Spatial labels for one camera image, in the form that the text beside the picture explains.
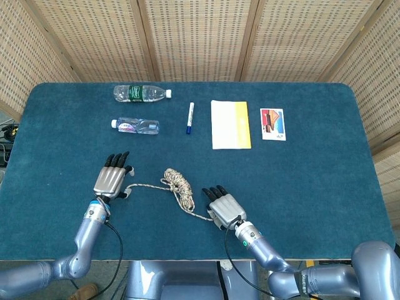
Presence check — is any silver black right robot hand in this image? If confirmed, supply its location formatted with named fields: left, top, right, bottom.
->
left=201, top=184, right=248, bottom=231

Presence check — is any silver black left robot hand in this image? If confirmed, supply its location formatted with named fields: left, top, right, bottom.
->
left=92, top=151, right=136, bottom=201

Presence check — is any beige braided rope bundle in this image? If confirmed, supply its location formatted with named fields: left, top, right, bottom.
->
left=123, top=167, right=216, bottom=222

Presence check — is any Ganten clear water bottle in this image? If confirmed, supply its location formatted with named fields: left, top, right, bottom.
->
left=111, top=117, right=161, bottom=136

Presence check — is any blue felt table cover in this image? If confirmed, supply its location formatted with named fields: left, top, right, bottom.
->
left=0, top=81, right=396, bottom=262

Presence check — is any blue-grey robot torso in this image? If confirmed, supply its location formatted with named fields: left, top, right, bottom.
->
left=124, top=261, right=260, bottom=300

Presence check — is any white and yellow booklet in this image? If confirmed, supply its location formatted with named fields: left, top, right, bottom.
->
left=210, top=99, right=253, bottom=150

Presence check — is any green label water bottle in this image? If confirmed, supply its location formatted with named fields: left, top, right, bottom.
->
left=112, top=84, right=173, bottom=103

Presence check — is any colourful picture card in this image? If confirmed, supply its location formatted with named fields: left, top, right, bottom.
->
left=259, top=107, right=287, bottom=141

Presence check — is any blue white marker pen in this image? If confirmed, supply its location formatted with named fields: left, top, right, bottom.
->
left=186, top=102, right=196, bottom=136

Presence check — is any brown shoe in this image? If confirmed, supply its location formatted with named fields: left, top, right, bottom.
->
left=68, top=282, right=99, bottom=300

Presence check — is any woven rattan screen panel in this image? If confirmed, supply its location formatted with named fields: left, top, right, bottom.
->
left=131, top=0, right=260, bottom=83
left=23, top=0, right=160, bottom=84
left=0, top=0, right=82, bottom=121
left=236, top=0, right=391, bottom=83
left=324, top=0, right=400, bottom=154
left=373, top=149, right=400, bottom=213

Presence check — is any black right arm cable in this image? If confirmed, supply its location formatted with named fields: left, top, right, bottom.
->
left=224, top=214, right=316, bottom=300

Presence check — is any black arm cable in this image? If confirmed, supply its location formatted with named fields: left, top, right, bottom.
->
left=224, top=214, right=316, bottom=300
left=70, top=218, right=124, bottom=298

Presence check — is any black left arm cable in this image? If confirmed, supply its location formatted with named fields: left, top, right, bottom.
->
left=70, top=218, right=124, bottom=298

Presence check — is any black equipment with cables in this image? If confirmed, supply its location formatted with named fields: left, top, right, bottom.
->
left=0, top=123, right=18, bottom=166

